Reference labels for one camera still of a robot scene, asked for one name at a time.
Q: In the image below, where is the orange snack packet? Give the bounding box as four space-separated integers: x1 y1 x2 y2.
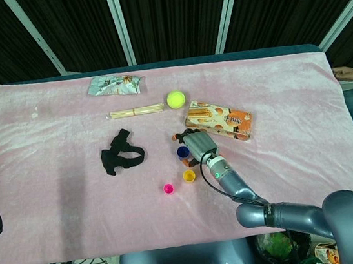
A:
313 240 341 264

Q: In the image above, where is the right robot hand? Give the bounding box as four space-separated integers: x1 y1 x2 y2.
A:
171 126 221 170

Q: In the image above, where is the pink plastic cup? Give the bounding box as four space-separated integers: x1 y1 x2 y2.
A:
162 182 176 196

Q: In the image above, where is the pink velvet table cloth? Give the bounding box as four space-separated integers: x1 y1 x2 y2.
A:
0 38 353 264

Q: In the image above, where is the bundle of wooden sticks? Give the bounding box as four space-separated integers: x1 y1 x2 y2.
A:
105 102 167 121

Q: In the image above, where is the black fabric strap brace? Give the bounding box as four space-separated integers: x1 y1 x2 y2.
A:
97 125 148 178

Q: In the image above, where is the yellow tennis ball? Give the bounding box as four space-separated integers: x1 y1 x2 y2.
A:
165 89 188 110

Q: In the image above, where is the silver snack bag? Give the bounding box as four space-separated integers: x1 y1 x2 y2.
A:
86 70 148 101

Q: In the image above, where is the orange biscuit box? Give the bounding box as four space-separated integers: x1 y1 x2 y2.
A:
181 92 257 150

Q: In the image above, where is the bin bag with green waste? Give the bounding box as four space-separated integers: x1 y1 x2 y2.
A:
254 227 315 264

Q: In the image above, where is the black pleated curtain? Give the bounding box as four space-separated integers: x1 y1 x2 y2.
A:
0 0 353 116

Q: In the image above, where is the yellow plastic cup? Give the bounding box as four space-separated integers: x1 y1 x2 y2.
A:
181 168 198 185

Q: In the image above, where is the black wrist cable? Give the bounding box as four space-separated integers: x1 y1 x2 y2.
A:
197 145 268 213

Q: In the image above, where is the blue plastic cup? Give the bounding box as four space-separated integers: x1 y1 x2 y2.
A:
176 145 190 160

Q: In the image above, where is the white partition post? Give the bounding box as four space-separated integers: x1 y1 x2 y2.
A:
209 0 252 54
312 0 353 52
105 0 138 68
4 0 67 80

